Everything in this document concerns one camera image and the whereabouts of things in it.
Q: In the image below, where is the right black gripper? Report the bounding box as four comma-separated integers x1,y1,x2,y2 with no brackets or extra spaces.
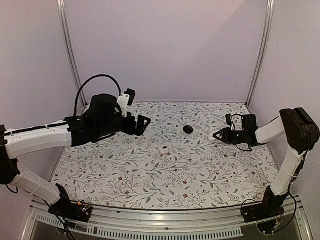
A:
213,127,248,146

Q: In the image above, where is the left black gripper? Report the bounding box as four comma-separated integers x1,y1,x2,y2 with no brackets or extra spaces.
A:
96,112,151,139

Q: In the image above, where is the white round earbud case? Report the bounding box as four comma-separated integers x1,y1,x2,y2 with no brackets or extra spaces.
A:
158,145,170,156

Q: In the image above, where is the black earbud charging case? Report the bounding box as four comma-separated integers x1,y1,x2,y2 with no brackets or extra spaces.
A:
183,125,194,134

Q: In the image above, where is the white oval case lid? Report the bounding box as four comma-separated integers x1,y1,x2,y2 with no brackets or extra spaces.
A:
208,135,216,141

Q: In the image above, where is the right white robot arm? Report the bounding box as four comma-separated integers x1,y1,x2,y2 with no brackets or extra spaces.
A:
209,107,320,197

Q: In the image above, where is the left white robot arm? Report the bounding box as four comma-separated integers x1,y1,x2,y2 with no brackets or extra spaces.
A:
0,93,151,217

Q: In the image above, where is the floral tablecloth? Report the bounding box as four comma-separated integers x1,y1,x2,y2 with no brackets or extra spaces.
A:
51,102,278,210

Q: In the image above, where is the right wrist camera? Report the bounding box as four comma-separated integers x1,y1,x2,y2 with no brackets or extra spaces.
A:
225,113,236,130

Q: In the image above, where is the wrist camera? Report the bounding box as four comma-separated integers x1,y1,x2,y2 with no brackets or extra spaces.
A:
117,88,136,118
225,113,236,130

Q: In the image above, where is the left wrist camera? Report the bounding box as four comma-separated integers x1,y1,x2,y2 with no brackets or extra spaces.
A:
117,88,136,118

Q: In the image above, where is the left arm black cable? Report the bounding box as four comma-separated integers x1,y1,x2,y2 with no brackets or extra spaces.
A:
73,74,123,118

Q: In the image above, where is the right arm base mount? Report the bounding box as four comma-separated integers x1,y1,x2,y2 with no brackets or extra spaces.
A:
240,187,289,223

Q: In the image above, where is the front aluminium rail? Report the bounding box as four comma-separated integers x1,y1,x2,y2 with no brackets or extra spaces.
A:
21,196,315,240

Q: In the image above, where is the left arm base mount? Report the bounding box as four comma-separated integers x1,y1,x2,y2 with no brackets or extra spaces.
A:
48,183,93,223

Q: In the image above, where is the right aluminium frame post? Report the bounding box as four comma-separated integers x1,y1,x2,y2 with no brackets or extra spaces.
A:
245,0,275,108

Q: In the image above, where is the aluminium frame post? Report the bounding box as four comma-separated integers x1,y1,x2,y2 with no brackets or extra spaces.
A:
245,0,275,108
56,0,82,91

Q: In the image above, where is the left aluminium frame post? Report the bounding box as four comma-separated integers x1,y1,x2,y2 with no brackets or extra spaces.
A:
56,0,82,91

